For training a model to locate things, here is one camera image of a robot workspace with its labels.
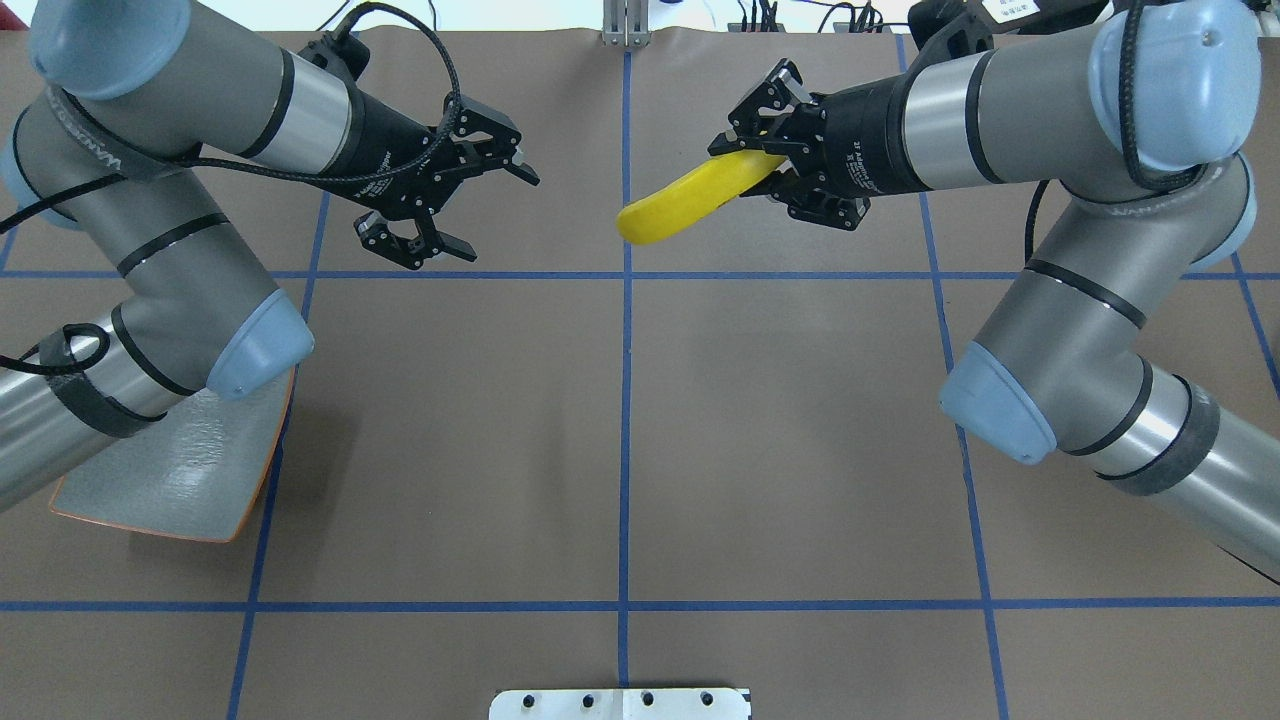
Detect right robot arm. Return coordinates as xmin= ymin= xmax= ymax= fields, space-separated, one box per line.
xmin=708 ymin=1 xmax=1279 ymax=580

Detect aluminium frame post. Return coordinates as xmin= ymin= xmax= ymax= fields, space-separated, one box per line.
xmin=600 ymin=0 xmax=652 ymax=50

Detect grey square plate orange rim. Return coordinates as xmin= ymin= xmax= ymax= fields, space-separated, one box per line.
xmin=49 ymin=370 xmax=296 ymax=543

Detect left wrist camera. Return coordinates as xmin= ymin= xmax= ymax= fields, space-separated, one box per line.
xmin=300 ymin=32 xmax=371 ymax=85

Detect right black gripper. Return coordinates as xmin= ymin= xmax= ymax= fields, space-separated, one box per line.
xmin=707 ymin=58 xmax=916 ymax=232

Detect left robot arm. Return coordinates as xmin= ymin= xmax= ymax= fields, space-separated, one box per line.
xmin=3 ymin=1 xmax=539 ymax=509

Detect black device with label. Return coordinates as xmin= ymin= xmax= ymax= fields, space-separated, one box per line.
xmin=908 ymin=1 xmax=1116 ymax=56

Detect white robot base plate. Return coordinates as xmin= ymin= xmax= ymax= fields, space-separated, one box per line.
xmin=488 ymin=687 xmax=754 ymax=719

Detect black cables at table edge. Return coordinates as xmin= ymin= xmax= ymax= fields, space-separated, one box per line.
xmin=727 ymin=0 xmax=896 ymax=36

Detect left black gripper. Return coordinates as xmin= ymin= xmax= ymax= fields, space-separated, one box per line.
xmin=340 ymin=88 xmax=541 ymax=270

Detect yellow banana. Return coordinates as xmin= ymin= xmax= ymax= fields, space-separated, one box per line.
xmin=614 ymin=150 xmax=785 ymax=245

